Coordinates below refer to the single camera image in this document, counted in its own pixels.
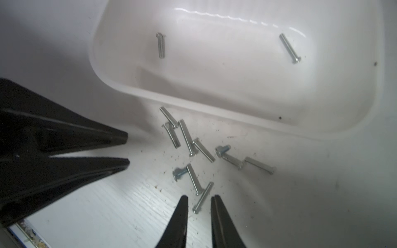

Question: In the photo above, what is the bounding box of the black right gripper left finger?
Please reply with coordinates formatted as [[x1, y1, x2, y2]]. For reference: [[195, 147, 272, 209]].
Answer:
[[156, 195, 188, 248]]

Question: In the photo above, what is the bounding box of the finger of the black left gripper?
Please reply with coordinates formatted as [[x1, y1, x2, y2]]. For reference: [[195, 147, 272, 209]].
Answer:
[[1, 78, 128, 155], [1, 157, 129, 226]]

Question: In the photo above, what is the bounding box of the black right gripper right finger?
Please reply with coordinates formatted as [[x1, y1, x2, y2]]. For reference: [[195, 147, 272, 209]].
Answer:
[[211, 195, 246, 248]]

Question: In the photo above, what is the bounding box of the silver long screw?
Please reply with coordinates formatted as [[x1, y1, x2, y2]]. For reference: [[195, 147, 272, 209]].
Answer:
[[186, 163, 203, 196], [192, 182, 214, 214], [193, 138, 216, 163], [222, 154, 244, 170], [245, 157, 276, 175], [160, 106, 179, 129], [178, 119, 198, 157], [162, 122, 181, 149]]

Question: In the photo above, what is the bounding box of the silver short screw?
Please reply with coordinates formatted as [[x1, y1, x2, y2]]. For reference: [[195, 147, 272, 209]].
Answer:
[[172, 167, 188, 181], [215, 145, 231, 158]]

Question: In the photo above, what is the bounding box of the white plastic storage box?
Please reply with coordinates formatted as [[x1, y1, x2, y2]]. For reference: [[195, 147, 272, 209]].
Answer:
[[89, 1, 385, 138]]

